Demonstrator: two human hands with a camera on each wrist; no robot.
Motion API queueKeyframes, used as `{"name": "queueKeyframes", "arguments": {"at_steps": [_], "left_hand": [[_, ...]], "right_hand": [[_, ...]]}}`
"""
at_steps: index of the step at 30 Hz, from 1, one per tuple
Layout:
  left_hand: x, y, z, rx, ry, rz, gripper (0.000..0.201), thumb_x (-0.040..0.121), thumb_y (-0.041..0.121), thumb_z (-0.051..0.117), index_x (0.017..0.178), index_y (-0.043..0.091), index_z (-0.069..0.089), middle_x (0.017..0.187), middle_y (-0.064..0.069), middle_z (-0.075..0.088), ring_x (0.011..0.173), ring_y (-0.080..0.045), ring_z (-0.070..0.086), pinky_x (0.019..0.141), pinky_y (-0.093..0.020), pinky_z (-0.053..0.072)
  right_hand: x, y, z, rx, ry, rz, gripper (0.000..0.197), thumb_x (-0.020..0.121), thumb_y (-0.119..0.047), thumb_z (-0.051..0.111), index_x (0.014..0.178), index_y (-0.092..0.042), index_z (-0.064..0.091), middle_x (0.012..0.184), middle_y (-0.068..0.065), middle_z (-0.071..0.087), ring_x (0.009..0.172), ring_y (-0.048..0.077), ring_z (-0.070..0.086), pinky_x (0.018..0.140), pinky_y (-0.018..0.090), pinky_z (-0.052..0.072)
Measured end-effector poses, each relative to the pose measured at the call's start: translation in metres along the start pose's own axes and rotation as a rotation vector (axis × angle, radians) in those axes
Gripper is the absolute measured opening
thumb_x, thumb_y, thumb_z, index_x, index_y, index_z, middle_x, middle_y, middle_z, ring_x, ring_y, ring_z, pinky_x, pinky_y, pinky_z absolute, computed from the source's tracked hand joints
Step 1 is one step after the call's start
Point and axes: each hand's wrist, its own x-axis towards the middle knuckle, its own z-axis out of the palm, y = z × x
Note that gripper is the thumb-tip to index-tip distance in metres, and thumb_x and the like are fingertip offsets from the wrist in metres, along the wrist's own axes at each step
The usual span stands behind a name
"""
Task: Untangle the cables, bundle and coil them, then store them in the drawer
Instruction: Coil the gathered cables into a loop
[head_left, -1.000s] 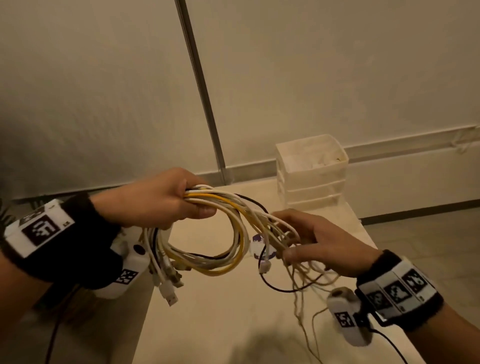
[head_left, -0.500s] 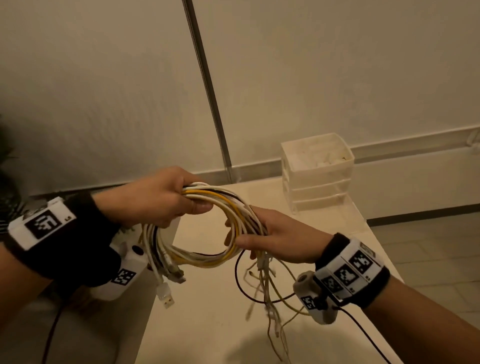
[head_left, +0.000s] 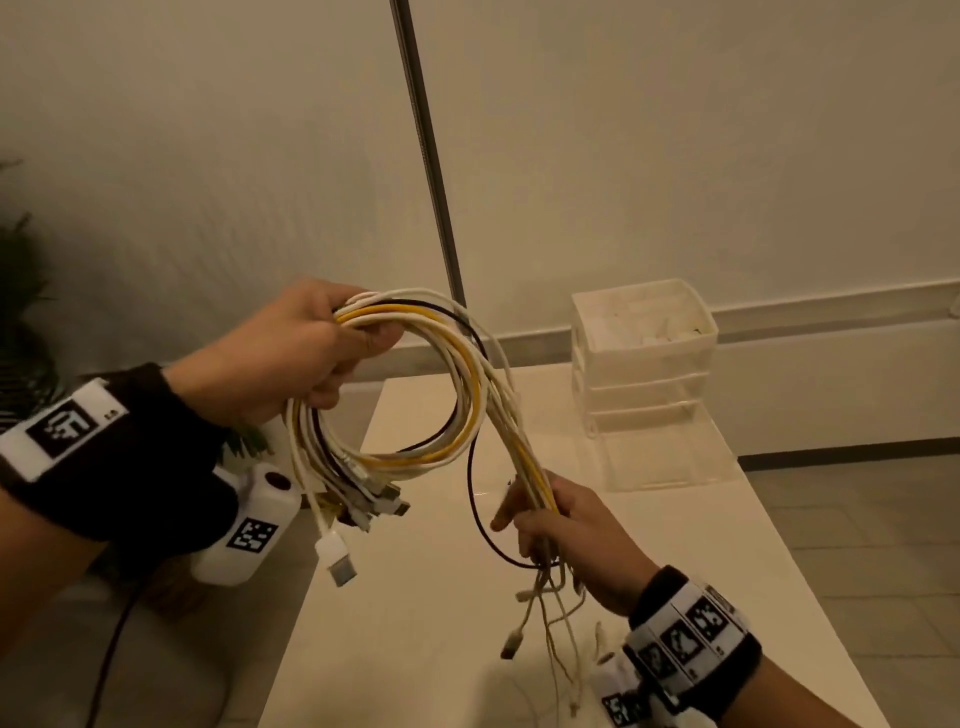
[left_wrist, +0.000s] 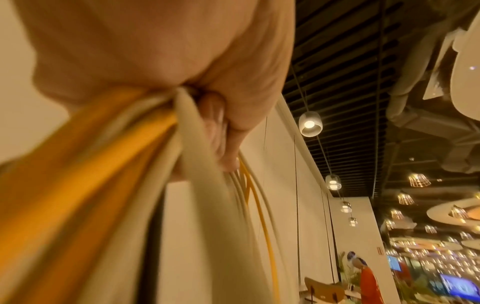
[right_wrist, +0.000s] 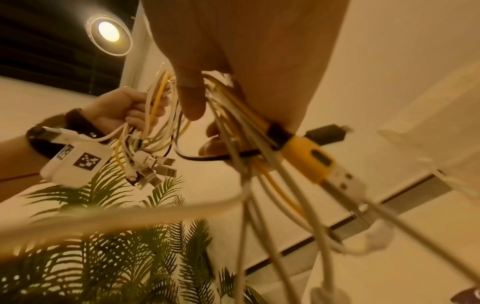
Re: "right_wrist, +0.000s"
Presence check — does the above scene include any round ceiling lamp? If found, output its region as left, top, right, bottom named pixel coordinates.
left=85, top=16, right=134, bottom=57

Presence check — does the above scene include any bundle of white and yellow cables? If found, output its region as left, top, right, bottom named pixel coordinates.
left=0, top=70, right=480, bottom=304

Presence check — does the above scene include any white wrist camera with markers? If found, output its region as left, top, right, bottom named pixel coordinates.
left=39, top=126, right=114, bottom=188

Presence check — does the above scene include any black charging lead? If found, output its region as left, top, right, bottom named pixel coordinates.
left=174, top=123, right=354, bottom=163

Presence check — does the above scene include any yellow plug charging lead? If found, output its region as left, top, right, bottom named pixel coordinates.
left=204, top=74, right=369, bottom=204

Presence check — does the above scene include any brown wrist strap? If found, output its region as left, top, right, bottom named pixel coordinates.
left=25, top=108, right=109, bottom=159

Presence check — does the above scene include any person's left hand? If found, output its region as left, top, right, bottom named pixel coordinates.
left=80, top=87, right=168, bottom=138

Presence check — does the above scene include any white fabric curtain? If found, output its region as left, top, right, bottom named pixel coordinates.
left=376, top=59, right=480, bottom=197

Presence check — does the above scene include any dark ceiling rail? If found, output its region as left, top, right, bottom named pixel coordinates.
left=243, top=171, right=453, bottom=274

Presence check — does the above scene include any person's left forearm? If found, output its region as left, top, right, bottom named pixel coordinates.
left=0, top=135, right=51, bottom=203

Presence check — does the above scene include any person's right hand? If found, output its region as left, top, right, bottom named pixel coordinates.
left=140, top=0, right=351, bottom=157

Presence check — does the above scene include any green palm plant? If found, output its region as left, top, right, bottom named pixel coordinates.
left=0, top=154, right=272, bottom=304

